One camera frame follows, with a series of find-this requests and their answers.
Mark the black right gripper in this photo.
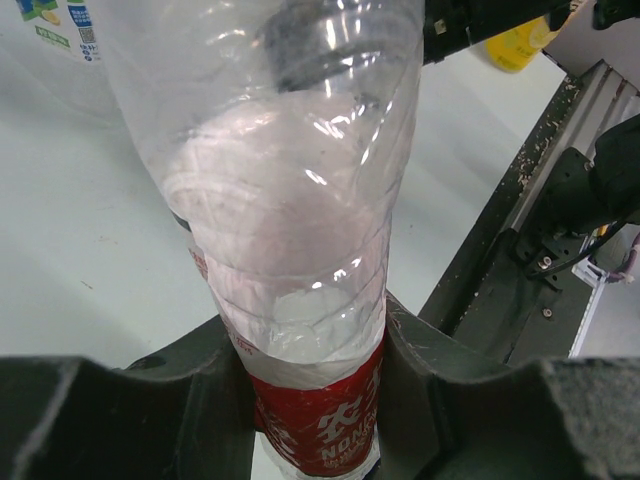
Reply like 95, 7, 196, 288
422, 0, 640, 66

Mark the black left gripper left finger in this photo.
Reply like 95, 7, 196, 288
1, 318, 255, 479

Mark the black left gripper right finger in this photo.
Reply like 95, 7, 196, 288
377, 297, 639, 479

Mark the red label water bottle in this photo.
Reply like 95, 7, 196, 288
89, 1, 424, 479

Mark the blue white label water bottle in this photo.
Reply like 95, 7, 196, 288
1, 0, 121, 123

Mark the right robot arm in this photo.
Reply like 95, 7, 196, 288
423, 1, 639, 280

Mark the yellow juice bottle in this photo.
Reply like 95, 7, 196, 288
485, 17, 559, 73

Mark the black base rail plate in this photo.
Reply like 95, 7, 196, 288
419, 62, 639, 365

